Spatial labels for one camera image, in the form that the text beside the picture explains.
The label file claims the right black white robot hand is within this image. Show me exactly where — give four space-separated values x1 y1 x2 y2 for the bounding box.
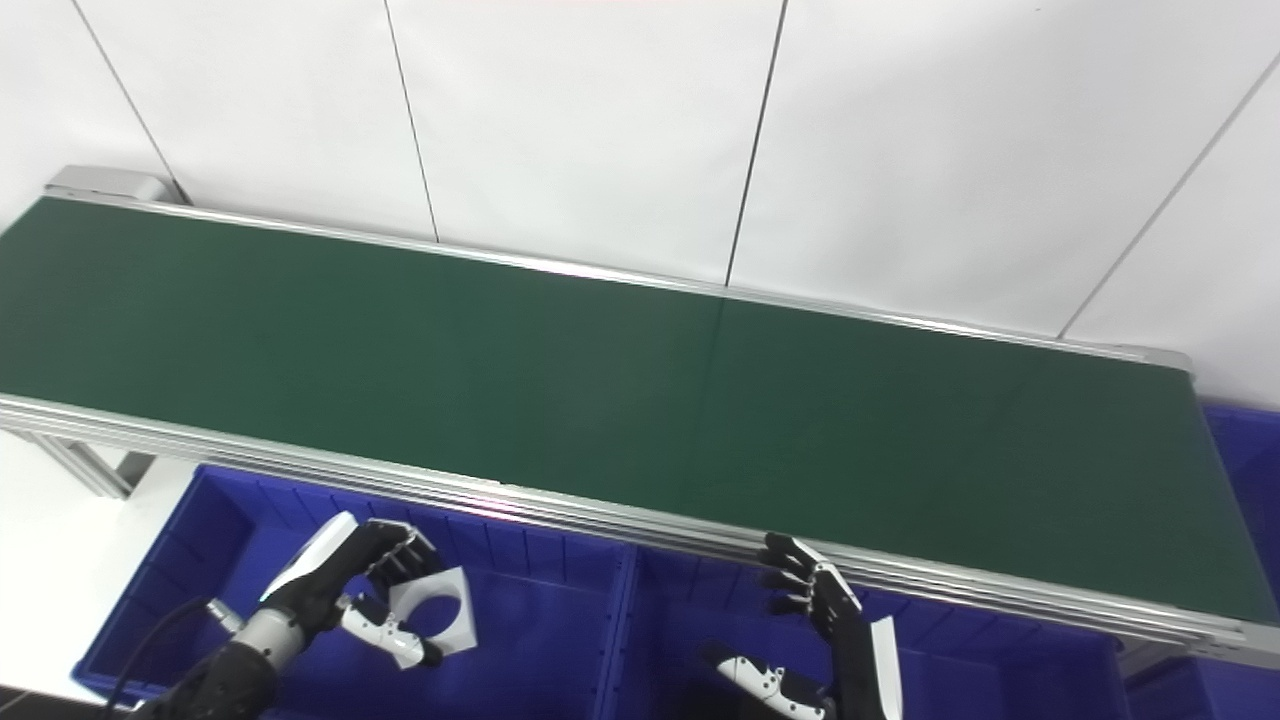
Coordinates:
700 532 906 720

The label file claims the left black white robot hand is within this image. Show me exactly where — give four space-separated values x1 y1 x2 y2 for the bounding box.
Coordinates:
262 512 448 671

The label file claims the white block with round hole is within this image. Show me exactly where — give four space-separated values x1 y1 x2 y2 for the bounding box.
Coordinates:
385 565 478 661

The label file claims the blue plastic bin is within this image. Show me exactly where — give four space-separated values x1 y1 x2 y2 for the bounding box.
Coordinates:
600 545 1131 720
72 462 636 720
1125 403 1280 720

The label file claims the aluminium conveyor leg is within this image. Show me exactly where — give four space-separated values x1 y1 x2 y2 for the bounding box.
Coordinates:
20 430 156 499

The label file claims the green conveyor belt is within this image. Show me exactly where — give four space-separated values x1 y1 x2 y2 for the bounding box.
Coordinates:
0 165 1280 671

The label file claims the grey conveyor end housing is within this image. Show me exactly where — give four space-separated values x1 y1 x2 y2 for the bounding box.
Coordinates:
45 165 186 206

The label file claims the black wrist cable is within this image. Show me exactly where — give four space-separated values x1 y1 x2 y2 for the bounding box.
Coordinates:
105 597 216 716

